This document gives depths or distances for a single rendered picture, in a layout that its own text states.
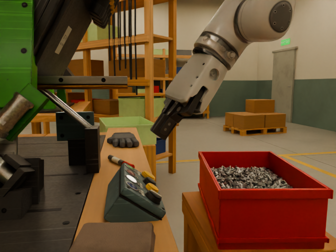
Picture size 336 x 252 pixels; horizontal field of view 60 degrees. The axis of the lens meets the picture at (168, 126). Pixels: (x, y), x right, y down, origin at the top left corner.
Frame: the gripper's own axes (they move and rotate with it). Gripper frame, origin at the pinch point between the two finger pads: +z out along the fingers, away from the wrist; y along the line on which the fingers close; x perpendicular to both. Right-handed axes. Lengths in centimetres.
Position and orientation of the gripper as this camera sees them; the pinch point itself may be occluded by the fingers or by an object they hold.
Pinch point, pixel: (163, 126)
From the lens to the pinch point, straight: 54.5
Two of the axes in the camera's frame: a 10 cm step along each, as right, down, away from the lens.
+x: -7.3, -5.2, -4.4
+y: -3.8, -2.3, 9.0
